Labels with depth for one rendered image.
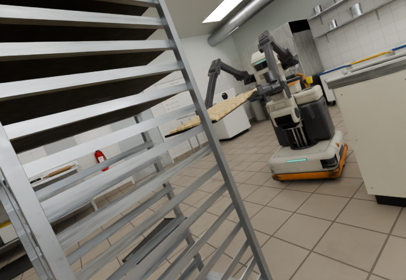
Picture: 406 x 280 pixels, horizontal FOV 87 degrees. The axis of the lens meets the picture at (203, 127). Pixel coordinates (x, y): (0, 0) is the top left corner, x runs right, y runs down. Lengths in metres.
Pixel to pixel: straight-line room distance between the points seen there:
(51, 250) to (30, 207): 0.10
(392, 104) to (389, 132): 0.17
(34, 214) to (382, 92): 1.59
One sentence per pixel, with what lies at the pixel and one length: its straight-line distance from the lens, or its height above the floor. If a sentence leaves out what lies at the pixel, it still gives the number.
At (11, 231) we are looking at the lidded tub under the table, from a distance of 4.56.
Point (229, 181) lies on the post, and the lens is 0.93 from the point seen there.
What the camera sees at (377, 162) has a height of 0.32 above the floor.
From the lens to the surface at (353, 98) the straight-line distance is 1.62.
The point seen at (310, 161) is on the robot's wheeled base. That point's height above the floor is 0.22.
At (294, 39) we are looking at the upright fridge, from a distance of 5.41.
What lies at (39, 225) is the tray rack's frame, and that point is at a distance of 0.58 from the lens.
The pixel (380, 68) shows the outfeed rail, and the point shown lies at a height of 0.88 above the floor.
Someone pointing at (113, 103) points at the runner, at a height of 1.15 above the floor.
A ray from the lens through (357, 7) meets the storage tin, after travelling 5.59.
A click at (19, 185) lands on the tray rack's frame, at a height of 1.03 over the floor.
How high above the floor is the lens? 1.04
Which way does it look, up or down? 5 degrees down
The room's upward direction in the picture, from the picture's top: 22 degrees counter-clockwise
